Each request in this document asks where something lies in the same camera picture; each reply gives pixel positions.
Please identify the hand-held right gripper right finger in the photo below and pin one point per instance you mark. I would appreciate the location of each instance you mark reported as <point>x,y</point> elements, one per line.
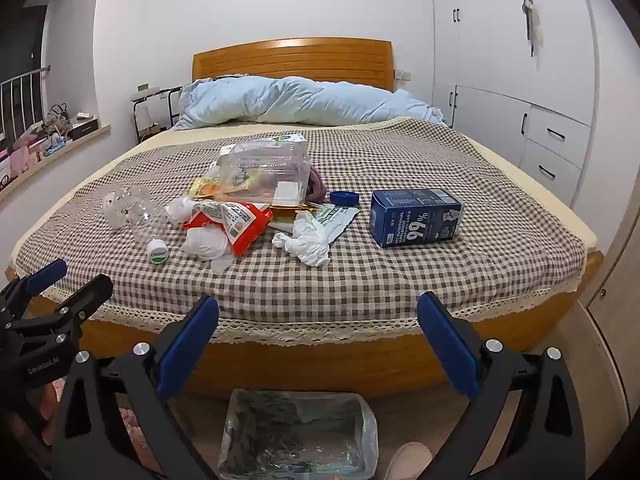
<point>447,345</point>

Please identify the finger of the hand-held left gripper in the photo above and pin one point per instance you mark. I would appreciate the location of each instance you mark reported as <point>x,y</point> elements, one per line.
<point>45,274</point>
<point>87,297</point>

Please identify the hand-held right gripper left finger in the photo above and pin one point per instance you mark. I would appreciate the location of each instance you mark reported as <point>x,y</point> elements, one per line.
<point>187,345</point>

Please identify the crushed clear plastic bottle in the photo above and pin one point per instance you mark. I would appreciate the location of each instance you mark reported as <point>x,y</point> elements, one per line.
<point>114,207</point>

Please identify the clear bottle with white cap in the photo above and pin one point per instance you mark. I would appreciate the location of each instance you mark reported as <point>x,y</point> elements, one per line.
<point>147,220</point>

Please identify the white plastic bag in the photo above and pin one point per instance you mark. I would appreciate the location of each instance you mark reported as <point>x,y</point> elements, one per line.
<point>205,244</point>
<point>532,20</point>

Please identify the small white tissue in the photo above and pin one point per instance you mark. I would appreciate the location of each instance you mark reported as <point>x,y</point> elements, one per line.
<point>180,208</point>

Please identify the red white snack bag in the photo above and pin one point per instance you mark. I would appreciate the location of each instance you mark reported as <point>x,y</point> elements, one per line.
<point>235,225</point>

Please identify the blue carton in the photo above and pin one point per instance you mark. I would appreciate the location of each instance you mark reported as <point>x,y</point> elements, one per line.
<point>415,220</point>

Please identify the bin with clear liner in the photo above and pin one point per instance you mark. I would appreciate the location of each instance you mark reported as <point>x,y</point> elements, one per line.
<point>295,435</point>

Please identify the large white tissue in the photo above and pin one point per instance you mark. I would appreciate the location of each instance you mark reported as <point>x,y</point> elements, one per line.
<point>307,240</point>

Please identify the gold foil packet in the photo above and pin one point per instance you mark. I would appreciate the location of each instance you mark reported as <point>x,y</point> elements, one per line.
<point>215,187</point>

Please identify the green white fruit packet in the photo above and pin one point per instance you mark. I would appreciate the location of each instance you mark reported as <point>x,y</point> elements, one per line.
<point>337,217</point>

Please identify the blue jar lid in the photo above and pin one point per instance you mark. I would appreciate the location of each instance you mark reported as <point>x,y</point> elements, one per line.
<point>344,197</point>

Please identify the clear plastic container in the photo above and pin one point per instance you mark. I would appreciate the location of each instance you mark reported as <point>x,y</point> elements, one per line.
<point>265,170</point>

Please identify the purple cloth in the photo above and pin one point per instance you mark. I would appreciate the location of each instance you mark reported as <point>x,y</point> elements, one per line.
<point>317,185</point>

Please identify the white printed wrapper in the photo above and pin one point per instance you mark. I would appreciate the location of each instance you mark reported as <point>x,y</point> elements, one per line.
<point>290,138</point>

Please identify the pink gift bag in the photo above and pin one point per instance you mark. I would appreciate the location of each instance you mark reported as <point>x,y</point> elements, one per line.
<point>22,157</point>

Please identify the wooden window sill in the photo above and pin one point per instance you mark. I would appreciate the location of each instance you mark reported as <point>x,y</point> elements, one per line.
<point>70,149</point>

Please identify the black box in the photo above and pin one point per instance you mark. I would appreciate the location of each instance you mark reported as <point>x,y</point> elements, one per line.
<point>82,128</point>

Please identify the small cluttered ornaments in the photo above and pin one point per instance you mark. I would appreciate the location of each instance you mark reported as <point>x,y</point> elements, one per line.
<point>57,119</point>

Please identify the beige door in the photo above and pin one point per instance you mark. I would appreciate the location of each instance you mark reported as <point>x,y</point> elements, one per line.
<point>620,285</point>

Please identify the white metal railing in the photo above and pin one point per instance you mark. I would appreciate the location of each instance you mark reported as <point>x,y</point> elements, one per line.
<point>25,75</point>

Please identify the metal bedside rack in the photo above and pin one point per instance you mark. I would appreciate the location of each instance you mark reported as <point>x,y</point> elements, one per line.
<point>145,97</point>

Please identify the light blue duvet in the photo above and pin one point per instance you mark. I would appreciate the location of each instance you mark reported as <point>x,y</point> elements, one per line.
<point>300,100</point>

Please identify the white wardrobe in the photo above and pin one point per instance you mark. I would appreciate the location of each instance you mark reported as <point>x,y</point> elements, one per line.
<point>500,60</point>

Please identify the hanging white plastic bag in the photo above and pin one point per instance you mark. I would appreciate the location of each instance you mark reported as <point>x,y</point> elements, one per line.
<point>532,20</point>

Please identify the wooden bed frame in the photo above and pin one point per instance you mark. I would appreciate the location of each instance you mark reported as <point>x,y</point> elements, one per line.
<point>310,365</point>

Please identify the wall socket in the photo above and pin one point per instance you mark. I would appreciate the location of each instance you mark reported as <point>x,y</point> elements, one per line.
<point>402,75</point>

